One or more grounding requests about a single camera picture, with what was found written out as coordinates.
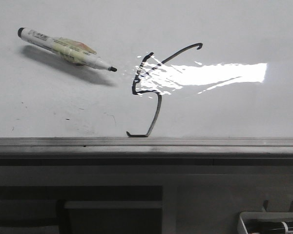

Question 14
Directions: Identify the white whiteboard marker with tape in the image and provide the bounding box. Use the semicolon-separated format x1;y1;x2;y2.
18;27;117;72

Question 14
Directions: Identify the white whiteboard with metal frame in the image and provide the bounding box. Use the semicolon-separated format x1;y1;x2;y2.
0;0;293;165

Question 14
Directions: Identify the white wire basket tray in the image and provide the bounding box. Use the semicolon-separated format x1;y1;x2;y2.
237;212;293;234

